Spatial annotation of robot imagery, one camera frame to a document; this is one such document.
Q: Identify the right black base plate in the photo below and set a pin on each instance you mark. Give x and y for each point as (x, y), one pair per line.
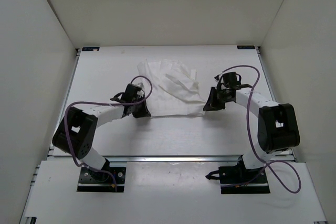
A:
(238, 179)

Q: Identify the left blue corner label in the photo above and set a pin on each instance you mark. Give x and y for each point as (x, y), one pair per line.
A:
(90, 49)

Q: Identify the white skirt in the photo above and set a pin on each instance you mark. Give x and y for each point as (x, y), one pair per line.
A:
(175, 89)

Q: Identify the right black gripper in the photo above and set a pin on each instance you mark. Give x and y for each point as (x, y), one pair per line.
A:
(212, 105)

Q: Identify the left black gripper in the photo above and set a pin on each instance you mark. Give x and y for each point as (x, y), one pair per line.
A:
(144, 112)

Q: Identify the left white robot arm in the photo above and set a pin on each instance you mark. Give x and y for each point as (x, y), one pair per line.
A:
(76, 131)

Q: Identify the blue corner label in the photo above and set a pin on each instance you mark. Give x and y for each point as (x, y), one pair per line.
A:
(90, 49)
(245, 47)

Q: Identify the right blue corner label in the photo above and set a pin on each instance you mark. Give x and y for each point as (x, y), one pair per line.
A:
(245, 47)

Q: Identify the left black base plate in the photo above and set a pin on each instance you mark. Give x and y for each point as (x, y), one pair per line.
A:
(91, 182)

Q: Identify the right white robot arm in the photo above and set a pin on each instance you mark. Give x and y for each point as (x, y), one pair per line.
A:
(277, 128)

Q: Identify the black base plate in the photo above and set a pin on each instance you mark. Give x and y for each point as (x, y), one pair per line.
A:
(91, 182)
(238, 179)

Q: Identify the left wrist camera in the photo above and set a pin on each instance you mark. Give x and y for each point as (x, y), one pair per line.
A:
(140, 85)

